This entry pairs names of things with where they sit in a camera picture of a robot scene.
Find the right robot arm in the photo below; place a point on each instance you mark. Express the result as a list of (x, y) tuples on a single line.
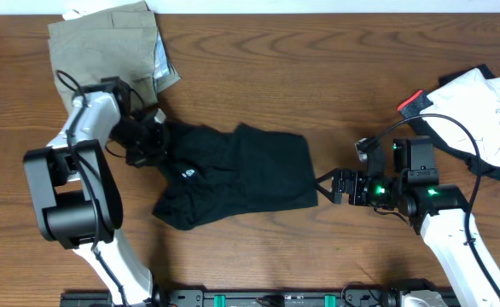
[(438, 213)]

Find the folded khaki shorts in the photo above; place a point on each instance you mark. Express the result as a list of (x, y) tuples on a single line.
[(122, 42)]

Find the black t-shirt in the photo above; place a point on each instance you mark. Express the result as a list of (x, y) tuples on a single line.
[(212, 174)]

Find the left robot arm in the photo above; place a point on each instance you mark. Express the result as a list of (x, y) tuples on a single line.
[(76, 200)]

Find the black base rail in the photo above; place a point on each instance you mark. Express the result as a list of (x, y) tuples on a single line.
[(411, 292)]

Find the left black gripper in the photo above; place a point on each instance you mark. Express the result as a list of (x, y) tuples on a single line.
[(157, 139)]

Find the black white printed garment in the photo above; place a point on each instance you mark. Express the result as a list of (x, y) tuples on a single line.
[(462, 117)]

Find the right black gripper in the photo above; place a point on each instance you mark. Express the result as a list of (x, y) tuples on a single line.
[(357, 179)]

